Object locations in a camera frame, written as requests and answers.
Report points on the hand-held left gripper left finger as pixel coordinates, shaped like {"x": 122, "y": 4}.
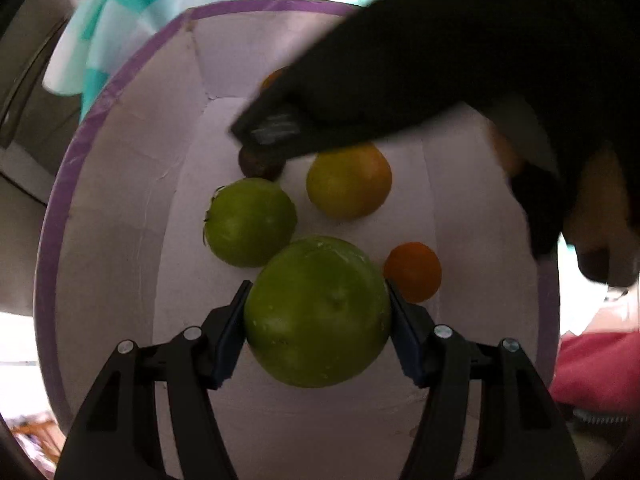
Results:
{"x": 227, "y": 335}

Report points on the orange tangerine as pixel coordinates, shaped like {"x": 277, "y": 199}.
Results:
{"x": 412, "y": 272}
{"x": 272, "y": 81}

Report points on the green fruit with calyx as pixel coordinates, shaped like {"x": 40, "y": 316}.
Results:
{"x": 250, "y": 222}

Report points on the teal and white checked tablecloth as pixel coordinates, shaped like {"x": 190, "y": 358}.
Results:
{"x": 115, "y": 15}

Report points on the dark red apple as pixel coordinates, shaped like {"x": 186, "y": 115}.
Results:
{"x": 260, "y": 164}

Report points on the pink cloth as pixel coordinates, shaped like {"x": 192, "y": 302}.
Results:
{"x": 600, "y": 370}

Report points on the purple cardboard box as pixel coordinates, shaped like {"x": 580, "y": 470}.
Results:
{"x": 125, "y": 210}

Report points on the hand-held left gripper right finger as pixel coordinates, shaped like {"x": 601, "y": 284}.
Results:
{"x": 407, "y": 335}

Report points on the large green apple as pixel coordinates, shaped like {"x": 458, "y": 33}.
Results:
{"x": 317, "y": 310}

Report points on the person's right hand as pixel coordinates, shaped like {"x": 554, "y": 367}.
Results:
{"x": 607, "y": 210}

